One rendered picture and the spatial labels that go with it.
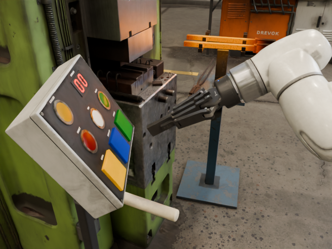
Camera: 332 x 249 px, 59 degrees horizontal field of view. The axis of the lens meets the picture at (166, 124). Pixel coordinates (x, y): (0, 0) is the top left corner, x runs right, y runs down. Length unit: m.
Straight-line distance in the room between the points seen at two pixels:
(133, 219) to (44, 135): 1.12
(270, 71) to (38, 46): 0.67
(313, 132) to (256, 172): 1.74
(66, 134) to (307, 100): 0.47
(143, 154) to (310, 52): 0.84
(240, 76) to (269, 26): 4.02
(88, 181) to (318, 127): 0.47
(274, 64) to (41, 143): 0.50
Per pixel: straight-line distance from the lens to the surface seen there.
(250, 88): 0.68
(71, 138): 0.63
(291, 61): 0.67
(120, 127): 0.84
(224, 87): 0.69
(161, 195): 1.85
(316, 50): 0.70
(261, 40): 1.66
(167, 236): 1.84
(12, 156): 1.49
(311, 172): 2.49
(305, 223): 2.09
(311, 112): 0.62
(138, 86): 1.26
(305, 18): 4.72
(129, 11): 1.14
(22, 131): 0.61
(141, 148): 1.29
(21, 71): 1.06
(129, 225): 1.71
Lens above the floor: 1.46
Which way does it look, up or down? 31 degrees down
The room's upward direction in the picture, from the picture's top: straight up
